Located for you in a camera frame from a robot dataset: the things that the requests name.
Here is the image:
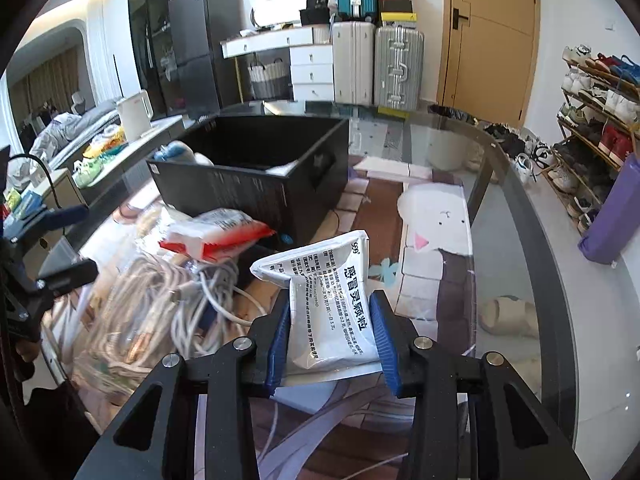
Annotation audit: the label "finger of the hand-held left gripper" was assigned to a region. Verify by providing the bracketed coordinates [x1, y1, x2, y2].
[35, 258, 99, 304]
[15, 204, 90, 252]

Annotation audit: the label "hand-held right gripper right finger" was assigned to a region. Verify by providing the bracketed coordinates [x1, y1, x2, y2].
[369, 290, 591, 480]

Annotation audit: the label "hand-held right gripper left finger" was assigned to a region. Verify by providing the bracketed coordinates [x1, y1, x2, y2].
[75, 287, 293, 480]

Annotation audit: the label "white printed medicine packet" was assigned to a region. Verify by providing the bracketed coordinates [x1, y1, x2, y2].
[250, 230, 383, 376]

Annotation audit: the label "bagged cream rope coil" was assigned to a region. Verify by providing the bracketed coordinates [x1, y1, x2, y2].
[75, 255, 201, 361]

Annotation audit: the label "white charging cable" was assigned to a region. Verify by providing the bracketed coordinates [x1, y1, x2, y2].
[172, 255, 273, 356]

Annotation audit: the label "bagged braided laces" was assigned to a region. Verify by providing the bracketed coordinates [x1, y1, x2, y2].
[70, 340, 166, 396]

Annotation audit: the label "red white snack packet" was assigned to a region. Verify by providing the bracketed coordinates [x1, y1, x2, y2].
[159, 208, 277, 261]

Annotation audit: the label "black storage box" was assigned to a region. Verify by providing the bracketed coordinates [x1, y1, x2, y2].
[146, 114, 350, 251]

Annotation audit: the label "green sneakers pair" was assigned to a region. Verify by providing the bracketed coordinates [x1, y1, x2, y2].
[72, 155, 113, 188]

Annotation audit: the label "yellow orange sneakers pair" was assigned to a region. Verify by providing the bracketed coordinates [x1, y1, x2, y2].
[82, 127, 126, 158]

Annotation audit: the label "grey bedding heap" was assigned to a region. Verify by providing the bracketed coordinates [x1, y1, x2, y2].
[30, 100, 121, 161]

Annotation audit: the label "white electric kettle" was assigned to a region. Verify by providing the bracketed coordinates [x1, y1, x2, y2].
[116, 90, 155, 142]

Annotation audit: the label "beige slipper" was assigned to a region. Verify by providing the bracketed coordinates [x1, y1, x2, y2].
[477, 296, 541, 338]

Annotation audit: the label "blue white pouch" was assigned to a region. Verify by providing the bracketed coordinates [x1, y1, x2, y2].
[155, 141, 213, 166]

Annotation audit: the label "brown curtains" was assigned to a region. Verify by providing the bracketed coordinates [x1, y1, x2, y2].
[10, 45, 86, 111]

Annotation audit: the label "black glass cabinet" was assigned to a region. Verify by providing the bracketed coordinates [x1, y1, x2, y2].
[127, 0, 173, 121]

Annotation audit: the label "white trash bin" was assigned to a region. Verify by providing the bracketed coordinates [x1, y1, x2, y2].
[425, 104, 481, 171]

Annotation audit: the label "black refrigerator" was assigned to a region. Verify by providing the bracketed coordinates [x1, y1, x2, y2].
[168, 0, 243, 111]

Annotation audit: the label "scattered sneakers group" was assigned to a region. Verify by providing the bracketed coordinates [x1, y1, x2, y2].
[470, 120, 556, 186]

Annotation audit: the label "woven laundry basket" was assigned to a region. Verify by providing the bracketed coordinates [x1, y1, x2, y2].
[248, 57, 291, 101]

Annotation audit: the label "purple bag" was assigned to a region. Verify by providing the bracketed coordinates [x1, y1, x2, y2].
[577, 152, 640, 266]

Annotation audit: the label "wooden shoe rack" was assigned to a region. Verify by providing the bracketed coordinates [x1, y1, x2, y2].
[547, 45, 640, 236]

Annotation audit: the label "silver suitcase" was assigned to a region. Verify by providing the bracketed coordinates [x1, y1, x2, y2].
[374, 25, 425, 111]

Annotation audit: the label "white dresser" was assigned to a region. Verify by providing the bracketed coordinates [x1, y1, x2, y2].
[221, 27, 335, 103]

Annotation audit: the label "white suitcase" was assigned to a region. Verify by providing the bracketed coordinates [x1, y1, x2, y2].
[331, 21, 376, 106]

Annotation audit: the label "oval mirror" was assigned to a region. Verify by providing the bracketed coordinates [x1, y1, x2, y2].
[250, 0, 333, 31]

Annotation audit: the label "assorted racked shoes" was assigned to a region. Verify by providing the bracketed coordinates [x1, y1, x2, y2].
[550, 45, 640, 233]

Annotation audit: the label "black bag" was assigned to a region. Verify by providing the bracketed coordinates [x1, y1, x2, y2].
[300, 0, 332, 26]

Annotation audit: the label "yellow black shoe box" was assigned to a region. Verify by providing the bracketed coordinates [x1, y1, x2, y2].
[381, 12, 418, 29]

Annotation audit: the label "wooden door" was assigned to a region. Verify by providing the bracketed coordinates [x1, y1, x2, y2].
[437, 0, 541, 128]

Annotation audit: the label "black camera cable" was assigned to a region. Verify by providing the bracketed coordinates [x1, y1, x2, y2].
[7, 152, 61, 211]

